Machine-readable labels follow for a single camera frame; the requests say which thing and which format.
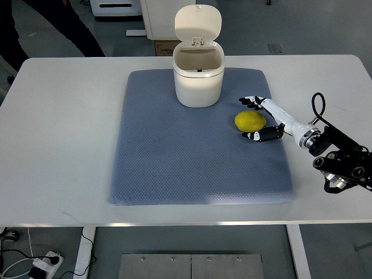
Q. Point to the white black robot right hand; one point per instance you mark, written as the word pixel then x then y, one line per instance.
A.
pixel 304 135

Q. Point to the yellow lemon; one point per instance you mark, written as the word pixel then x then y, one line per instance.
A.
pixel 249 121

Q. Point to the white trash can with lid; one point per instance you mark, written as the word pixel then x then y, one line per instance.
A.
pixel 198 60

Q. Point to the grey floor plate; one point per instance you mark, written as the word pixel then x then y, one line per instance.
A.
pixel 276 48

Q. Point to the white table leg right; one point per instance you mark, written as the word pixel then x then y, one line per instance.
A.
pixel 298 251

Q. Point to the white table leg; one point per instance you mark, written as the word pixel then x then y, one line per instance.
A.
pixel 84 256
pixel 298 251

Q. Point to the blue textured mat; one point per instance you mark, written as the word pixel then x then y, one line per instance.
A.
pixel 169 154

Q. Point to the cardboard box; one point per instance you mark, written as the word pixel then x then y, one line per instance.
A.
pixel 165 47

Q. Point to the white cabinet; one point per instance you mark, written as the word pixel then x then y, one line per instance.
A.
pixel 158 17

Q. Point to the white appliance with slot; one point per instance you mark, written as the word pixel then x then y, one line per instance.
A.
pixel 101 8

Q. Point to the white table leg left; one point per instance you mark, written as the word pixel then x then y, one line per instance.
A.
pixel 84 256

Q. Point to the person in dark trousers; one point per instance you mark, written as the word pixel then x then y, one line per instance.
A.
pixel 46 28

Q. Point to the white power strip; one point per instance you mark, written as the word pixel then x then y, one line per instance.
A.
pixel 49 263

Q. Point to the caster wheel bottom left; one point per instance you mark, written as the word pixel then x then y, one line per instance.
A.
pixel 8 235

